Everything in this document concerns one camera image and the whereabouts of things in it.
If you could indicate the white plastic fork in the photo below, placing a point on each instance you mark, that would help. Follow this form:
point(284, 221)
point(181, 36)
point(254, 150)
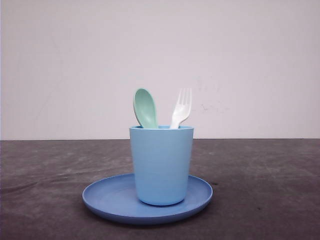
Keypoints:
point(182, 108)

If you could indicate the mint green plastic spoon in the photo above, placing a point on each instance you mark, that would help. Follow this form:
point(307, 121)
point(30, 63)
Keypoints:
point(145, 109)

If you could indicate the light blue plastic cup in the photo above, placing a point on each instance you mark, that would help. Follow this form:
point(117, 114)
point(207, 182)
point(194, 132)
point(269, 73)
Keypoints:
point(161, 163)

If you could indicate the blue plastic plate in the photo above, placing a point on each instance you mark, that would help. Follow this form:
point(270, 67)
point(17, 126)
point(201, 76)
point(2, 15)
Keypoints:
point(114, 198)

